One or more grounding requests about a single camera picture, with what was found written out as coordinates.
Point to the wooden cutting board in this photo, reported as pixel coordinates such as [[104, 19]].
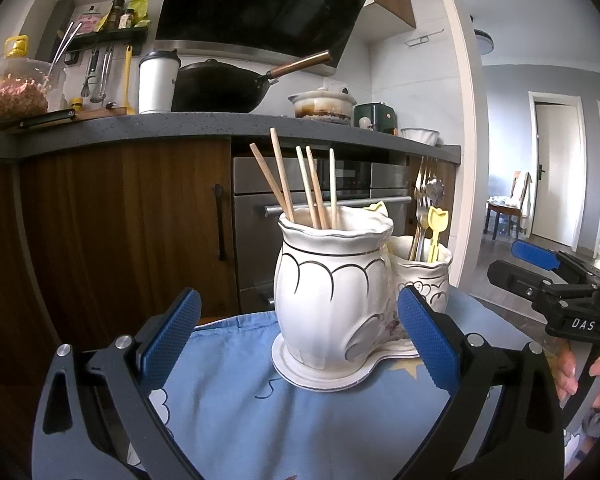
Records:
[[100, 114]]

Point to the wooden chair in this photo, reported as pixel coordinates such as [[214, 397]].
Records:
[[507, 205]]

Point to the green kitchen appliance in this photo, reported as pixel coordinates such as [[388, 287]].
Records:
[[377, 117]]

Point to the person's right hand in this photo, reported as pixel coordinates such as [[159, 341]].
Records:
[[565, 372]]

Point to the clear plastic food container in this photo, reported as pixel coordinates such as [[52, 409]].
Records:
[[15, 97]]

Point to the grey kitchen countertop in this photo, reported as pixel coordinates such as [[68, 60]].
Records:
[[180, 127]]

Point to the silver metal fork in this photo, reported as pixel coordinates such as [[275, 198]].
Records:
[[426, 220]]

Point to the yellow plastic utensil green tip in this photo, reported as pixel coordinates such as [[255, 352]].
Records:
[[436, 220]]

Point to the round ceiling lamp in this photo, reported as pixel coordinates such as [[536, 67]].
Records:
[[484, 40]]

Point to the white tumbler black lid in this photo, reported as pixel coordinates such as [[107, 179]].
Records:
[[157, 85]]

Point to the pink packet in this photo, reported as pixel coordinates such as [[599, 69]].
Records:
[[91, 20]]

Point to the small spice jar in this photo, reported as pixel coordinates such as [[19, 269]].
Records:
[[127, 19]]

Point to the dark sauce bottle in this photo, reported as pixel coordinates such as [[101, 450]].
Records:
[[116, 15]]

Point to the white wall towel holder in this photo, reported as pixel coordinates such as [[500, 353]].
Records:
[[425, 37]]

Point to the white bowl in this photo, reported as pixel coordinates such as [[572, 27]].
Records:
[[420, 136]]

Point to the metal tongs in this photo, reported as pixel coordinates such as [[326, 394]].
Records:
[[65, 45]]

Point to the blue cartoon printed blanket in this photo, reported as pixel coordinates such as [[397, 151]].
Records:
[[240, 410]]

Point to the white door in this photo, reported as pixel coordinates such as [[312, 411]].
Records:
[[555, 175]]

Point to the black range hood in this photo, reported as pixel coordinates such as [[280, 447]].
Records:
[[260, 5]]

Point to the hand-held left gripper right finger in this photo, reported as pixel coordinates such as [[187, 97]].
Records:
[[427, 345]]

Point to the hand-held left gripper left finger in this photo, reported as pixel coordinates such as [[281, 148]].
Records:
[[172, 340]]

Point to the white stained clay pot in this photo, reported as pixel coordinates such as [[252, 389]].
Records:
[[322, 107]]

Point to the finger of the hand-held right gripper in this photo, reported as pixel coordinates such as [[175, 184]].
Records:
[[535, 255], [515, 280]]

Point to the white wall outlet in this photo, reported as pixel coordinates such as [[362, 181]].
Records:
[[332, 82]]

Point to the silver metal spoon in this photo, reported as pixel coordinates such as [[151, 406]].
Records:
[[435, 189]]

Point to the yellow green packet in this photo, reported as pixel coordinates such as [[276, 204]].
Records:
[[141, 12]]

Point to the oil bottle yellow cap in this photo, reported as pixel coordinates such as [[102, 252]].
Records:
[[16, 47]]

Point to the black wall rack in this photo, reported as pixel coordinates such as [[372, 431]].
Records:
[[110, 40]]

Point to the white floral ceramic utensil holder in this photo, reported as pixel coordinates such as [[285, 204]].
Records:
[[325, 285]]

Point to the stainless steel built-in oven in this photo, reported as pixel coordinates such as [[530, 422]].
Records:
[[250, 240]]

